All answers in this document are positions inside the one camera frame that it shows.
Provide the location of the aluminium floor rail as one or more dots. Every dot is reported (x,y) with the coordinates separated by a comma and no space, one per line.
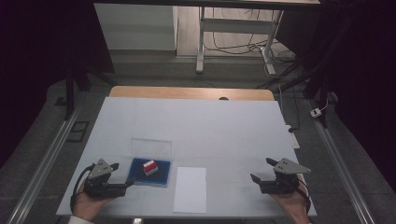
(43,168)
(339,165)

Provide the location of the white cabinet panel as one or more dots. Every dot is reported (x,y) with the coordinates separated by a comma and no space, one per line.
(137,28)

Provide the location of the blue ink pad clear lid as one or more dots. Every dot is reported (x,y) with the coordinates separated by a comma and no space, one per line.
(155,180)

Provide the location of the person's left hand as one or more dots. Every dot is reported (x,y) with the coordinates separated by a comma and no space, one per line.
(87,207)

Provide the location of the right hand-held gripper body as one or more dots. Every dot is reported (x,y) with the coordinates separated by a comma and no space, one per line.
(280,183)

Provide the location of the person's right hand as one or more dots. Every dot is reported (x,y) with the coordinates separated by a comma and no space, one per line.
(292,207)

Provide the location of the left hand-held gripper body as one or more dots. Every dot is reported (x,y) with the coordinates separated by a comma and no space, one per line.
(102,186)

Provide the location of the small white adapter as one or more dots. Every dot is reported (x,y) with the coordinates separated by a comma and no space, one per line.
(315,112)

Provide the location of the white desk frame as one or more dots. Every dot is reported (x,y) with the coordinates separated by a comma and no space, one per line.
(236,26)

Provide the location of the red and white stamp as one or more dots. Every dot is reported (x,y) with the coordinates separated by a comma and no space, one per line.
(150,168)

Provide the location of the dark curtain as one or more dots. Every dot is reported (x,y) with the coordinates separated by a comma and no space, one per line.
(37,46)
(364,77)

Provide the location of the large white table mat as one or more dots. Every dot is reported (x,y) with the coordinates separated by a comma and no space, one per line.
(202,130)

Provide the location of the small white paper sheet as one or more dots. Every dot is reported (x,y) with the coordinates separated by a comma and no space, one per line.
(190,193)

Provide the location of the black tripod stand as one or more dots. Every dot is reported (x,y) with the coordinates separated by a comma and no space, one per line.
(311,77)

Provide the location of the black floor frame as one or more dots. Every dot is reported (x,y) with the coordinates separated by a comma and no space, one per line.
(77,132)

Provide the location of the white power strip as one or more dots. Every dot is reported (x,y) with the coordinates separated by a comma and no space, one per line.
(294,141)

